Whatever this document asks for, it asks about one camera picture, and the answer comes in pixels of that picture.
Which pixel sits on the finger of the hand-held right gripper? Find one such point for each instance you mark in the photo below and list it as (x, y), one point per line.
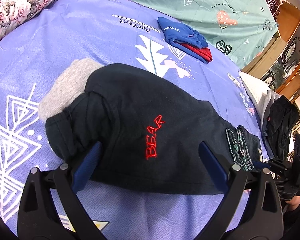
(276, 166)

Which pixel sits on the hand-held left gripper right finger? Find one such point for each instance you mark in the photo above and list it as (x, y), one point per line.
(213, 165)

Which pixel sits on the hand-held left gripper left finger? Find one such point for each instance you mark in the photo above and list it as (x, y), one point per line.
(86, 166)

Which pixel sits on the black hoodie with grey lining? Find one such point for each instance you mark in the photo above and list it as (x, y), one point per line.
(140, 105)

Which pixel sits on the green plaid cloth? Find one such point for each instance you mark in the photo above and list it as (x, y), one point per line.
(240, 147)

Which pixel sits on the dark clothing pile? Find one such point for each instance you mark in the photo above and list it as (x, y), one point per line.
(282, 127)

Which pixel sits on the grey garment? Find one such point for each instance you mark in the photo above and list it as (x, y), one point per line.
(268, 102)

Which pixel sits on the white pillow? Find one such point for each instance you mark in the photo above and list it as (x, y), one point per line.
(252, 87)

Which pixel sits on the folded red garment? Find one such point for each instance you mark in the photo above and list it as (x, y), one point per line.
(202, 53)

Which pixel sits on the folded blue garment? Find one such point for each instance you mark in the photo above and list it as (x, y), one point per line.
(180, 33)

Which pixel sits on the wooden display cabinet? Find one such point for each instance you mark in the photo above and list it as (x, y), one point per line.
(288, 20)

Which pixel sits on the floral bolster pillow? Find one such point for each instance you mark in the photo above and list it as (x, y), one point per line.
(22, 0)

